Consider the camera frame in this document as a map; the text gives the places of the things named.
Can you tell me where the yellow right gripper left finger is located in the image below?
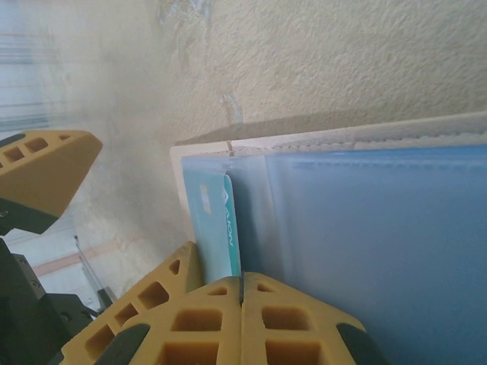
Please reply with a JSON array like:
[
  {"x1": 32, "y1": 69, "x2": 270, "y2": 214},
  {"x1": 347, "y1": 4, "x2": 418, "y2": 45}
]
[{"x1": 110, "y1": 276, "x2": 244, "y2": 365}]

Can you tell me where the translucent corrugated side panel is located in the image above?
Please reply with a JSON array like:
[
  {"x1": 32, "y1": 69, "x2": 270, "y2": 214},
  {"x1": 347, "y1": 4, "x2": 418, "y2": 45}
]
[{"x1": 0, "y1": 22, "x2": 115, "y2": 305}]

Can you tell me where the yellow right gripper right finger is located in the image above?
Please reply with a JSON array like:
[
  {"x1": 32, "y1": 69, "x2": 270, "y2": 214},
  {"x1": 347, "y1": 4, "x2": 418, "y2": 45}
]
[{"x1": 241, "y1": 271, "x2": 390, "y2": 365}]

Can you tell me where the teal credit card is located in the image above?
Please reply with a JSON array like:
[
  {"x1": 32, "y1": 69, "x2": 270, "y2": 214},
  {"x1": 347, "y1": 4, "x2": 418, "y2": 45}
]
[{"x1": 182, "y1": 169, "x2": 244, "y2": 286}]

